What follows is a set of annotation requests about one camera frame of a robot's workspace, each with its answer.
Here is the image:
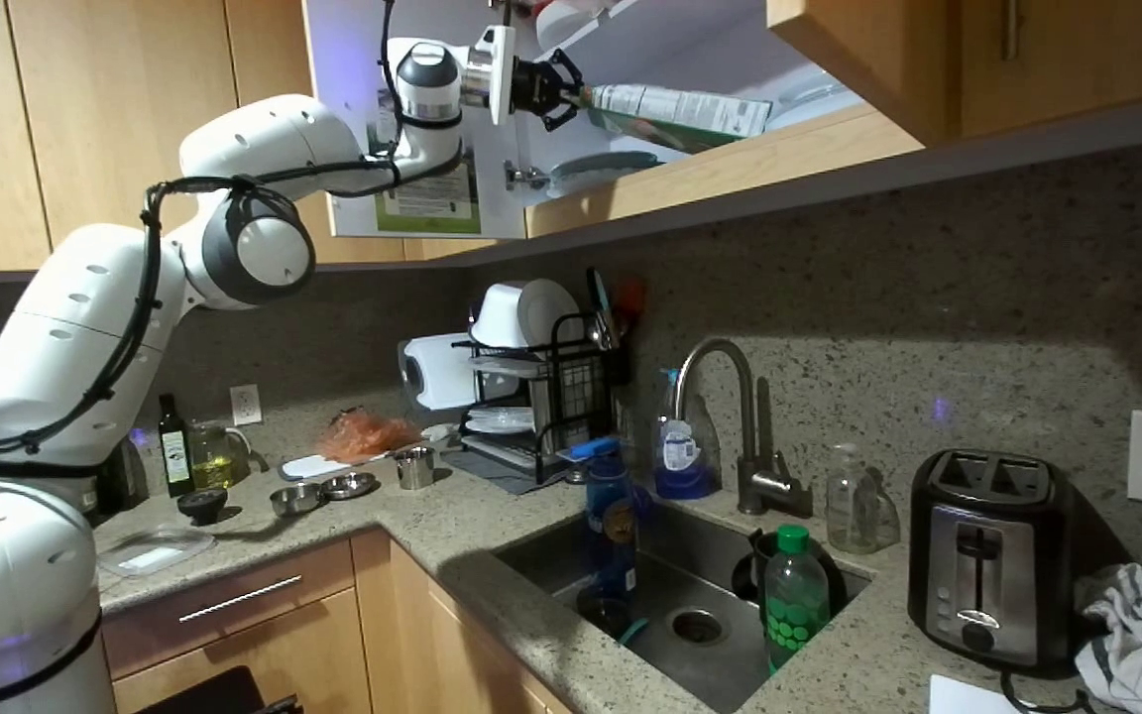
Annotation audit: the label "white crumpled cloth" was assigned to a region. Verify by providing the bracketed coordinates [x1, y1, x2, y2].
[1068, 557, 1142, 714]

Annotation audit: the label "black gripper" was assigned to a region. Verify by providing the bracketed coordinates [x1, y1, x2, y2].
[512, 50, 594, 131]

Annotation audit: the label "open white cabinet door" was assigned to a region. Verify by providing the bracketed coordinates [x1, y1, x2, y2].
[302, 0, 527, 241]

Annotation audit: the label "steel kitchen sink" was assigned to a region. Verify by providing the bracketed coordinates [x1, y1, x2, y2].
[489, 497, 877, 714]

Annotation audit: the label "wooden lower drawer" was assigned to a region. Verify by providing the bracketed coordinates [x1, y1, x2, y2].
[101, 538, 353, 677]

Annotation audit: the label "wooden upper left cabinets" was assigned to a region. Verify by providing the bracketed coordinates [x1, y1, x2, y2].
[0, 0, 495, 278]

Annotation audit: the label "blue water bottle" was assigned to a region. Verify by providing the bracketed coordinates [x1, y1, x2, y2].
[572, 438, 647, 599]

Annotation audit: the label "dark olive oil bottle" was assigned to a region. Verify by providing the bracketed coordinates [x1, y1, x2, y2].
[157, 394, 194, 497]

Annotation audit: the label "black silver toaster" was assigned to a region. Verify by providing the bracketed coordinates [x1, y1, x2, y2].
[909, 447, 1073, 676]

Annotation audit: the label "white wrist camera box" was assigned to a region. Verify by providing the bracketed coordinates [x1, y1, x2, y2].
[485, 25, 516, 127]

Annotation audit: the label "green soda bottle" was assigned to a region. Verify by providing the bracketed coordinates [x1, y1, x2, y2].
[761, 522, 830, 665]

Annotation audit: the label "black mug in sink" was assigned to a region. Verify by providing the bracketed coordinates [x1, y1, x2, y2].
[729, 530, 847, 616]

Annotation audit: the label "clear glass soap dispenser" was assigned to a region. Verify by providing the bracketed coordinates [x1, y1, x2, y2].
[824, 444, 898, 557]

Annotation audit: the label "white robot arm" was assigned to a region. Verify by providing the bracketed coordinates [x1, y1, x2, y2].
[0, 28, 584, 714]

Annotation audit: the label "white bowl on rack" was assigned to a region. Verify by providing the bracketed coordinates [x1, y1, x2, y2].
[462, 275, 586, 354]

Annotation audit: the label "small steel cup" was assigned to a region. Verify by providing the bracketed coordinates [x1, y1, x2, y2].
[397, 447, 433, 489]

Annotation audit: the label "steel kitchen faucet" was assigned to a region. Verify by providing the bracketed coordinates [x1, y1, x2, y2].
[672, 334, 812, 516]

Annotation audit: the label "green cereal box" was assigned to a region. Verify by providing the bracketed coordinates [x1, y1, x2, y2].
[586, 82, 768, 156]

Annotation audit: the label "wooden upper right cabinet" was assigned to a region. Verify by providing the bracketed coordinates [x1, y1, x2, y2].
[766, 0, 1142, 144]

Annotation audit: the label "orange plastic bag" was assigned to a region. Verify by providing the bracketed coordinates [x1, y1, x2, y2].
[317, 408, 415, 463]

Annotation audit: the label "black dish drying rack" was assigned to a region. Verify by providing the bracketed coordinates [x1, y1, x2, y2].
[446, 271, 631, 490]

